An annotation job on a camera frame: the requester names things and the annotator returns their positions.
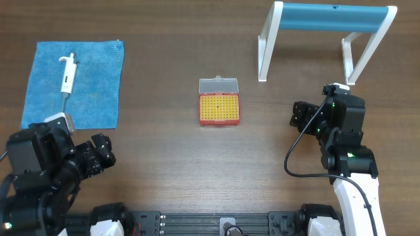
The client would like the white pipette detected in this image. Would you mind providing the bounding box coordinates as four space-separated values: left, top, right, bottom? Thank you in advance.
58 52 80 115

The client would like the red and yellow tip box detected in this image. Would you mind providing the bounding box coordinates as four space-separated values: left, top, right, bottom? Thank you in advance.
198 75 242 128

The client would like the blue cloth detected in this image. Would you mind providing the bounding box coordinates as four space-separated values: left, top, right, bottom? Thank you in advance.
20 39 125 130

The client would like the white and blue stand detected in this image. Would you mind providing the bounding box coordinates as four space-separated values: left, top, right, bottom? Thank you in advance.
257 1 398 87

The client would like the mounting rail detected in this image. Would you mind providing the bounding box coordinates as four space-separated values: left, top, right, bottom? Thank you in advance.
133 210 301 236

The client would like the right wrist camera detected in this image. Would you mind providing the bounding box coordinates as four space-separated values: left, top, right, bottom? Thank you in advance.
322 82 351 96

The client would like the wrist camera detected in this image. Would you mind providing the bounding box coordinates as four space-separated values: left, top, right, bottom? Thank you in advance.
322 82 351 96
43 111 76 136

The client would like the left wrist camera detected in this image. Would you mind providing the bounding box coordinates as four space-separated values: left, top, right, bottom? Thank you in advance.
43 111 76 136

